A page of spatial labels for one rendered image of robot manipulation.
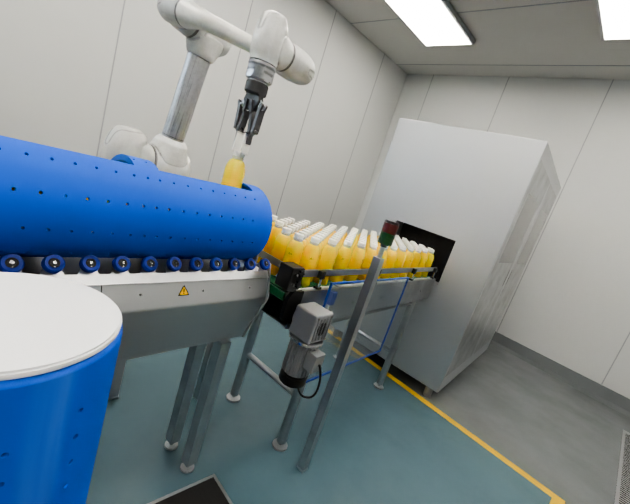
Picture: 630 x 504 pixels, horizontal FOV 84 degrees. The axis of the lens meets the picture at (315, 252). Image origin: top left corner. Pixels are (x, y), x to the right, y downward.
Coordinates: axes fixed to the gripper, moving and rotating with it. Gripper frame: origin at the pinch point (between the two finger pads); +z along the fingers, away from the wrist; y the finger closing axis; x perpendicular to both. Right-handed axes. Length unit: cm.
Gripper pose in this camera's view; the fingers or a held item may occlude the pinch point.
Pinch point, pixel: (242, 143)
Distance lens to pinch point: 126.7
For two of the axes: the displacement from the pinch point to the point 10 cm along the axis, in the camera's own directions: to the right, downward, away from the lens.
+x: 6.2, 0.3, 7.8
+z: -3.0, 9.3, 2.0
